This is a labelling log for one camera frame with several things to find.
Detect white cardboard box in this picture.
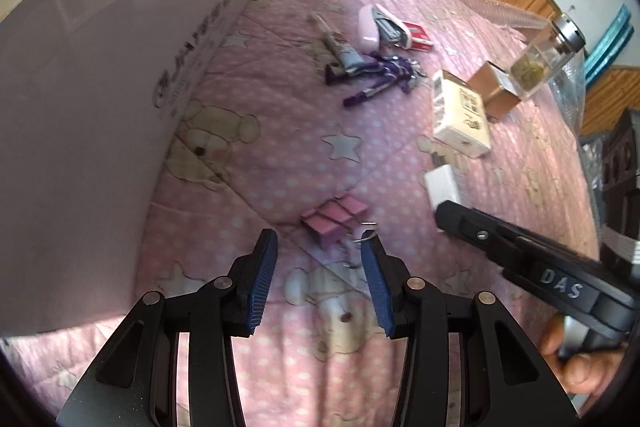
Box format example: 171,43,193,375
1,0,246,336

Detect person right hand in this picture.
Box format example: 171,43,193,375
538,314,626,398

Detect clear plastic bag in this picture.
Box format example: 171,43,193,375
549,51,587,135

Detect pink quilted bed cover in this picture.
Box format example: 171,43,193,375
1,0,597,426

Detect red staples box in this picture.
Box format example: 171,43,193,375
400,20,434,52

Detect glass tea bottle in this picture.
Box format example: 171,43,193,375
509,13,586,100

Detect purple pen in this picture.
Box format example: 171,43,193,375
343,79,397,108

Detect teal plastic strips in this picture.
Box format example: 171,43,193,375
585,4,634,91

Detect pink binder clips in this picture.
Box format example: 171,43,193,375
299,193,378,249

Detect clear printed lighter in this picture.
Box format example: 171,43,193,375
309,12,363,74

